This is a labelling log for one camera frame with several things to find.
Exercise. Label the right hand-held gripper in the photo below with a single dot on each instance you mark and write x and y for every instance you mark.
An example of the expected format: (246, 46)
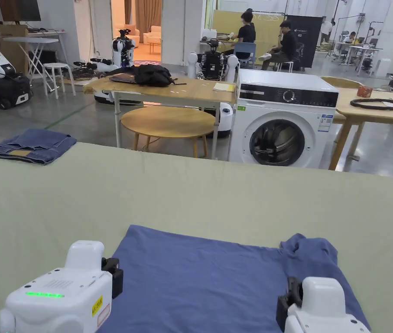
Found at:
(321, 305)

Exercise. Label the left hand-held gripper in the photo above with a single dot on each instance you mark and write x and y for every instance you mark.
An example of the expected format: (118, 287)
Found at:
(61, 295)

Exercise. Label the dark blue shirt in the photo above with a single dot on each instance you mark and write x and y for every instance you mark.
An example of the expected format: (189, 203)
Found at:
(203, 281)

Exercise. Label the folded blue jeans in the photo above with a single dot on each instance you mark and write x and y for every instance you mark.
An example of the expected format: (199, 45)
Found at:
(33, 147)

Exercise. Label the bed with pale green sheet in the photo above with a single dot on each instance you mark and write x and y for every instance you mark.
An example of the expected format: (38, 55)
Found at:
(196, 194)

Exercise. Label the white washing machine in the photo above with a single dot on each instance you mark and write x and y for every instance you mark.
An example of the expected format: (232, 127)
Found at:
(283, 118)

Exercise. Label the white humanoid robot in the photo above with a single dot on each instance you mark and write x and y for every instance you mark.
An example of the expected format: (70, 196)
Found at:
(121, 52)
(213, 62)

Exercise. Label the white desk with monitors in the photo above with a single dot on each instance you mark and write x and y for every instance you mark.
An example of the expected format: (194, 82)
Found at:
(359, 52)

